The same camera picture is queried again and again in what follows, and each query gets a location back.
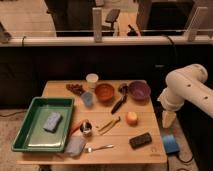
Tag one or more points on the yellow red apple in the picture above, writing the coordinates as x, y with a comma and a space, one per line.
131, 118

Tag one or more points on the black handled spoon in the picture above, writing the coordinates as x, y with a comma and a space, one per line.
123, 89

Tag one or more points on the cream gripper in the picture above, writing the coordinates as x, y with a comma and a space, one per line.
168, 118

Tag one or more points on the yellow banana peel strips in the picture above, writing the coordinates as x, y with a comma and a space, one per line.
108, 126

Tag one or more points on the brown grape bunch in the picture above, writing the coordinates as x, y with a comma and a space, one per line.
75, 89

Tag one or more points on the black office chair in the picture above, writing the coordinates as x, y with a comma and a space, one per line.
111, 18

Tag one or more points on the orange bowl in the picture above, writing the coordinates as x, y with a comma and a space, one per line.
104, 92

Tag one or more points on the grey folded cloth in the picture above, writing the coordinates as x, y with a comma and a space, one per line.
75, 146

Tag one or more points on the black sponge block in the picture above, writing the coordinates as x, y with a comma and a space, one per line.
141, 140

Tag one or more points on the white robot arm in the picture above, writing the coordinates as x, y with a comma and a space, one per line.
185, 84

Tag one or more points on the silver fork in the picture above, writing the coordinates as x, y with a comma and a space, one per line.
91, 149

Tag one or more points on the white horizontal rail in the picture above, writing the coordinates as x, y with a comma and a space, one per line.
106, 41

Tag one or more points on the white paper cup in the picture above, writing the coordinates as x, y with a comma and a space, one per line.
92, 80

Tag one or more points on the green plastic tray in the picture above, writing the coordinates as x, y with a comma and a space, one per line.
32, 137

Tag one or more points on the blue sponge in tray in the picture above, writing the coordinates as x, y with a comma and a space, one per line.
52, 122

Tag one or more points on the purple bowl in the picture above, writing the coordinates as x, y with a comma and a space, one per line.
139, 90

